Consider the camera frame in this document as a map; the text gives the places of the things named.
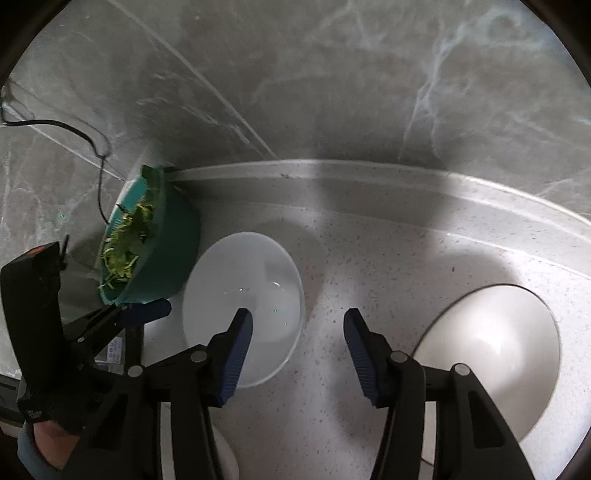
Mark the plain white bowl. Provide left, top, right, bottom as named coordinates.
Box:
left=181, top=232, right=305, bottom=389

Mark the white plate gold rim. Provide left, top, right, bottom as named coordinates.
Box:
left=414, top=284, right=560, bottom=441

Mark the person's left hand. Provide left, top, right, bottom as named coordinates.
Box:
left=33, top=420, right=80, bottom=470

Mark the teal bowl with greens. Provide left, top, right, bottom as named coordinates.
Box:
left=98, top=165, right=200, bottom=305

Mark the black cable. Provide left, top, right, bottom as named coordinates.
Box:
left=0, top=82, right=116, bottom=225

